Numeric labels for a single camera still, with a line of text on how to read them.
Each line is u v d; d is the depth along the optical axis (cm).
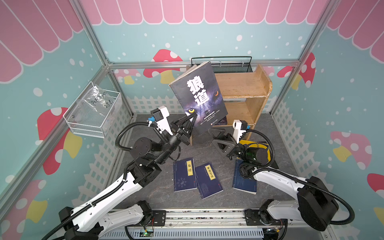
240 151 58
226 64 89
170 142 48
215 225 74
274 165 92
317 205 41
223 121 83
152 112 43
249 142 98
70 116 62
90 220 39
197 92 47
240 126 55
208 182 85
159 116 44
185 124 48
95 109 71
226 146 54
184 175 88
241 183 85
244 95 71
